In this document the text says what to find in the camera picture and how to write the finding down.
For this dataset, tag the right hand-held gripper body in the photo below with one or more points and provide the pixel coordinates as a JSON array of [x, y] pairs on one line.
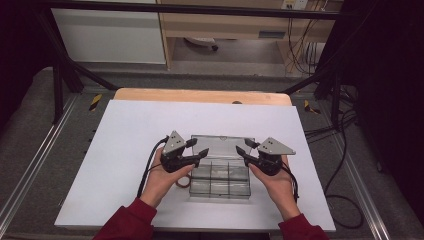
[[270, 163]]

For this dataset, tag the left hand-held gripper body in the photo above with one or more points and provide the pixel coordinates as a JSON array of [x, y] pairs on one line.
[[173, 160]]

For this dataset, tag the clear plastic compartment box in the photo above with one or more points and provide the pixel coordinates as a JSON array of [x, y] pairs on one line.
[[220, 176]]

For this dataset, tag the person's right hand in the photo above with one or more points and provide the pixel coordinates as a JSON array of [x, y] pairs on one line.
[[280, 190]]

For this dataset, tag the person's left hand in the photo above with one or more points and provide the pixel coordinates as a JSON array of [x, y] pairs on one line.
[[160, 186]]

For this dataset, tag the wooden table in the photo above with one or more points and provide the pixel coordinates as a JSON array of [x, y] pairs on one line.
[[200, 96]]

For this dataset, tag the white table board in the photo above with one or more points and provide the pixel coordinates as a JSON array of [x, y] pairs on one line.
[[126, 150]]

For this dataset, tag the yellow black striped tape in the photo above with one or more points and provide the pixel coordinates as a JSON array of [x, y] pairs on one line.
[[95, 102], [311, 108]]

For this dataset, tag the white chair base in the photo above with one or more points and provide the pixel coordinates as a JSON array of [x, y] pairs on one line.
[[200, 41]]

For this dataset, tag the wooden desk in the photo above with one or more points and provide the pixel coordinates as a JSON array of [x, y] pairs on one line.
[[226, 25]]

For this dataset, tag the white cabinet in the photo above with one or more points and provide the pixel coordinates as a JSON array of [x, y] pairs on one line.
[[106, 36]]

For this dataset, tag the black curtain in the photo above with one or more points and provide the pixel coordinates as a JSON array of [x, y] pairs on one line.
[[18, 50], [393, 83]]

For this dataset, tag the aluminium floor rail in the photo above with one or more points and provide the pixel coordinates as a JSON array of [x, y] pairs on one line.
[[36, 156], [363, 193]]

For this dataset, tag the black metal frame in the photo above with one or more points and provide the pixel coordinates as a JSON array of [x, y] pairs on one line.
[[200, 9]]

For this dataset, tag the white wall socket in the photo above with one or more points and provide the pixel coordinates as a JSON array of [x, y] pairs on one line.
[[295, 4]]

